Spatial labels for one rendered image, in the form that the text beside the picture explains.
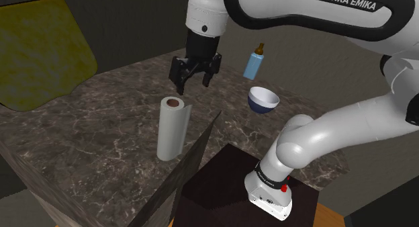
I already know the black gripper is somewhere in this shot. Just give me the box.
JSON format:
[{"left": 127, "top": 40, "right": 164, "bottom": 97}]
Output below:
[{"left": 168, "top": 27, "right": 223, "bottom": 96}]

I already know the white paper towel roll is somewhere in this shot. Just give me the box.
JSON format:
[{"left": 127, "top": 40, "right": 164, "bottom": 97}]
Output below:
[{"left": 156, "top": 95, "right": 193, "bottom": 162}]

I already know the blue baby bottle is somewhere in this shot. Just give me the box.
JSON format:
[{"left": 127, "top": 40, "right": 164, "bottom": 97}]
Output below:
[{"left": 242, "top": 42, "right": 265, "bottom": 81}]

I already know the blue and white bowl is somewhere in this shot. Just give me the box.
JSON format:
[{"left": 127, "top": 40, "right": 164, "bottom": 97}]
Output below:
[{"left": 247, "top": 86, "right": 281, "bottom": 114}]

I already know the dark robot stand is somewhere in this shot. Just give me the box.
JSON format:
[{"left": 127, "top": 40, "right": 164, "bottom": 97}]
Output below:
[{"left": 172, "top": 142, "right": 320, "bottom": 227}]

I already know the yellow-green upholstered chair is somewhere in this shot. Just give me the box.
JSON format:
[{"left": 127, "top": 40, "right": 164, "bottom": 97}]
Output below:
[{"left": 0, "top": 0, "right": 99, "bottom": 113}]

